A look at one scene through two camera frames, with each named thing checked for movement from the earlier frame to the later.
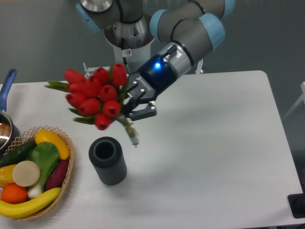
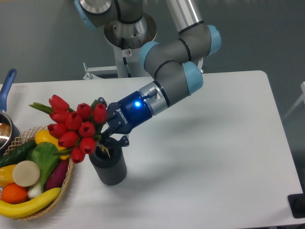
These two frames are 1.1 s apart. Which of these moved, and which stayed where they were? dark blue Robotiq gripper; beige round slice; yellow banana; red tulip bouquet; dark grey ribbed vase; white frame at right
Moved: dark blue Robotiq gripper; red tulip bouquet
Stayed: beige round slice; yellow banana; white frame at right; dark grey ribbed vase
